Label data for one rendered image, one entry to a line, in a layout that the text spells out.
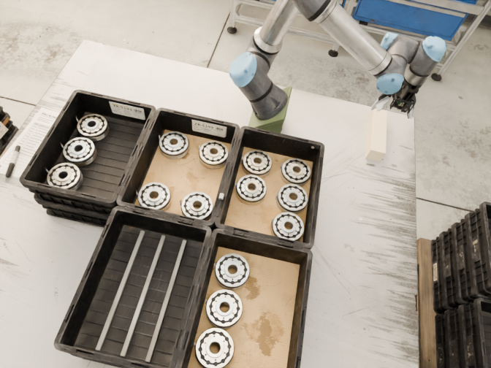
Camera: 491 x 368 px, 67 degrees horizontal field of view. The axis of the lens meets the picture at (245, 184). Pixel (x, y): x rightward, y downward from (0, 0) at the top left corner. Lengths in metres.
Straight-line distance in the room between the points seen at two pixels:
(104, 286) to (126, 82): 0.95
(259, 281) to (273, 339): 0.17
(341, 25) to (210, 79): 0.79
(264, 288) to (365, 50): 0.77
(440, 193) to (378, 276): 1.34
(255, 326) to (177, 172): 0.56
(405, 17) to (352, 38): 1.86
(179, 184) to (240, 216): 0.24
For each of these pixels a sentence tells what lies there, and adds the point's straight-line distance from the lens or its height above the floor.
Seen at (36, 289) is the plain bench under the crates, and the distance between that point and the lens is 1.38.
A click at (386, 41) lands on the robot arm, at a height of 1.19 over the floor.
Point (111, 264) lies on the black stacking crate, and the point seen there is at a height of 0.83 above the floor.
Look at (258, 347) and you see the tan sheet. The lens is 1.12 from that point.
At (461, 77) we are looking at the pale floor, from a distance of 3.51.
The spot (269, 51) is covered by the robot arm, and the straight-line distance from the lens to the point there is 1.46.
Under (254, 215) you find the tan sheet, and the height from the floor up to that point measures 0.83.
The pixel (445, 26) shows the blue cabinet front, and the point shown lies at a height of 0.42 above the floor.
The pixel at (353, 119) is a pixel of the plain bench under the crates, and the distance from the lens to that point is 1.76.
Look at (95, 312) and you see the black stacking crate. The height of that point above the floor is 0.83.
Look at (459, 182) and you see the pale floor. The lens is 2.79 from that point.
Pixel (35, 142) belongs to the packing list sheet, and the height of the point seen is 0.70.
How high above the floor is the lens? 1.93
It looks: 59 degrees down
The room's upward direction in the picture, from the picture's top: 10 degrees clockwise
